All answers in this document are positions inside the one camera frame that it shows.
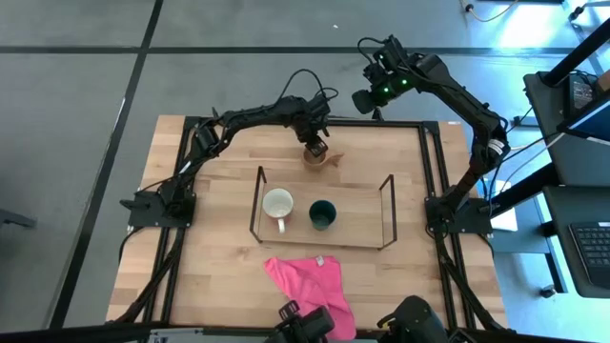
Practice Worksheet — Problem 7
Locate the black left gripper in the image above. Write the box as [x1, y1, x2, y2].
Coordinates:
[293, 94, 333, 158]

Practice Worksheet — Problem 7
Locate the wooden cup holed handle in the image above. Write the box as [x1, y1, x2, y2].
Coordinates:
[300, 146, 346, 173]

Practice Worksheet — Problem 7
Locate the white ceramic mug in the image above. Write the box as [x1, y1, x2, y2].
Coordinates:
[261, 187, 295, 235]

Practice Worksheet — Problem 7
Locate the dark green ribbed cup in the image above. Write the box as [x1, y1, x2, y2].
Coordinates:
[308, 199, 338, 232]

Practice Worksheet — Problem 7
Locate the pink knitted cloth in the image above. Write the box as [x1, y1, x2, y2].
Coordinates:
[262, 254, 358, 342]

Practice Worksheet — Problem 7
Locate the black stand pole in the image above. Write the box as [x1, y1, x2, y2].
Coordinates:
[542, 18, 610, 88]

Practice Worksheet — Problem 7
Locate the black electronic box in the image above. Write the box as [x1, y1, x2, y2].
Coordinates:
[565, 71, 597, 115]

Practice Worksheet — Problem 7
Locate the white paper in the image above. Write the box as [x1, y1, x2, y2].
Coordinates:
[490, 207, 519, 233]

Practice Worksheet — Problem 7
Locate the black monitor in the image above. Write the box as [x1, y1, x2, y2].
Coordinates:
[556, 89, 610, 147]

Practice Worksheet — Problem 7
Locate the dark side desk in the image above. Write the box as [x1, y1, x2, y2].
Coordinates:
[522, 71, 610, 300]

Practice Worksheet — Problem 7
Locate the black keyboard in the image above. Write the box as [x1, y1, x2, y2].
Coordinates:
[568, 221, 610, 291]

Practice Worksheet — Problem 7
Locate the grey chair leg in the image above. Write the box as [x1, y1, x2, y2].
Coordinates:
[0, 208, 38, 231]

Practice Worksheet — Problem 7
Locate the wooden shelf black wire frame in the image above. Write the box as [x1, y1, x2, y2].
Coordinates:
[249, 165, 399, 252]

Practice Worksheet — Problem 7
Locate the yellow cable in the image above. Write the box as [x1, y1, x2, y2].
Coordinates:
[460, 0, 519, 24]

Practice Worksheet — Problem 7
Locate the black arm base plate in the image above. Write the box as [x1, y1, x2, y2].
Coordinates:
[118, 190, 196, 230]
[425, 193, 495, 235]

